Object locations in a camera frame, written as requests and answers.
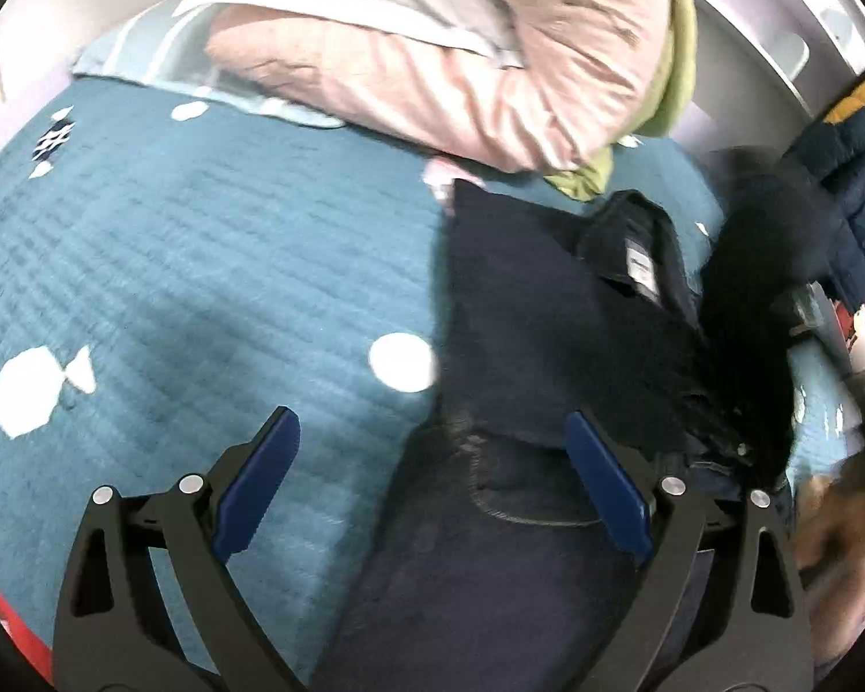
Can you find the pink duvet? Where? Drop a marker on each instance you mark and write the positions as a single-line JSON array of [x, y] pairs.
[[404, 86]]

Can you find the red object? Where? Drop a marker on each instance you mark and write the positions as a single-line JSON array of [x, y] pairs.
[[7, 613]]

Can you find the light blue striped pillow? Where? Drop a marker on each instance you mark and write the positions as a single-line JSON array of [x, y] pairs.
[[137, 58]]

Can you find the yellow and navy puffer jacket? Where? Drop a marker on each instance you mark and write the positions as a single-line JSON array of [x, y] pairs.
[[858, 180]]

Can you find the teal candy print quilt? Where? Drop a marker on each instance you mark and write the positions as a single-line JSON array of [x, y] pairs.
[[187, 267]]

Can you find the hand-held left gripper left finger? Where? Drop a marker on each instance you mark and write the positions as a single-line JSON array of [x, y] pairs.
[[259, 476]]

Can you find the black cloth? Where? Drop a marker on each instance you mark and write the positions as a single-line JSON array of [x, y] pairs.
[[757, 252]]

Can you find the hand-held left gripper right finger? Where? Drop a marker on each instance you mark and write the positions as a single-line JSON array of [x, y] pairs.
[[609, 483]]

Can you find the dark blue jeans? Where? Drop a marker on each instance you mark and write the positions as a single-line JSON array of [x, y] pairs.
[[512, 288]]

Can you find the lilac shelf unit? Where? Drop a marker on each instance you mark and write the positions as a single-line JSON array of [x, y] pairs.
[[764, 50]]

